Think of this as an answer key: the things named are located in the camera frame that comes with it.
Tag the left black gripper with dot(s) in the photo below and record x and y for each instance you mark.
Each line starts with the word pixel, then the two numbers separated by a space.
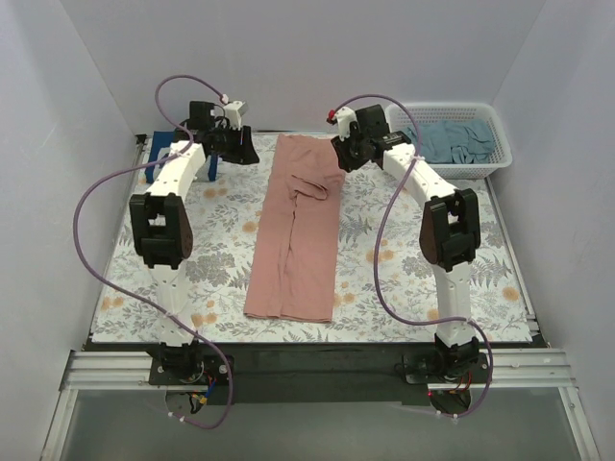
pixel 241 151

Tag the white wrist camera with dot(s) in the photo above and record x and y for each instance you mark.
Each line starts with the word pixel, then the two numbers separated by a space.
pixel 342 118
pixel 234 112

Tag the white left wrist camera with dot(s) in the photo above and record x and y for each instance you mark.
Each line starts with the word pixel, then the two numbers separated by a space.
pixel 234 112

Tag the floral patterned table cloth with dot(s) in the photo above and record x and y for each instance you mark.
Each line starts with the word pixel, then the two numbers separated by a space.
pixel 224 218

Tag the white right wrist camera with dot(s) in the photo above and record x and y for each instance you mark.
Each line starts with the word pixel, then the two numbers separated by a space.
pixel 342 118

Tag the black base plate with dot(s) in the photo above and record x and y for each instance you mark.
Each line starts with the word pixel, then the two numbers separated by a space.
pixel 316 373

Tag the aluminium frame rail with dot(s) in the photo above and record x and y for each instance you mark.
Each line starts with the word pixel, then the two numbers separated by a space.
pixel 136 371

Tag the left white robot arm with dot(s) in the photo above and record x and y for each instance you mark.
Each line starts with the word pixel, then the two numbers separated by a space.
pixel 162 234

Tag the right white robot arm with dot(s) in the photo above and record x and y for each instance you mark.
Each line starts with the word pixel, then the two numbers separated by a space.
pixel 449 235

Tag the pink t shirt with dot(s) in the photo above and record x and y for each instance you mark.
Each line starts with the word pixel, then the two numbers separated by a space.
pixel 294 265

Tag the blue grey t shirt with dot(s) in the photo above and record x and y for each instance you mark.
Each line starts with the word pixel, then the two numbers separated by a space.
pixel 450 142

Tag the white plastic laundry basket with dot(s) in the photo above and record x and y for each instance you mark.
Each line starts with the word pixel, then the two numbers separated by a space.
pixel 501 157

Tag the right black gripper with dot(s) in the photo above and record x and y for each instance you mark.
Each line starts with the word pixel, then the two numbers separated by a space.
pixel 347 154

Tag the folded navy printed t shirt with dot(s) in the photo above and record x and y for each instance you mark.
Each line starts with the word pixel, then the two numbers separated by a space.
pixel 159 147

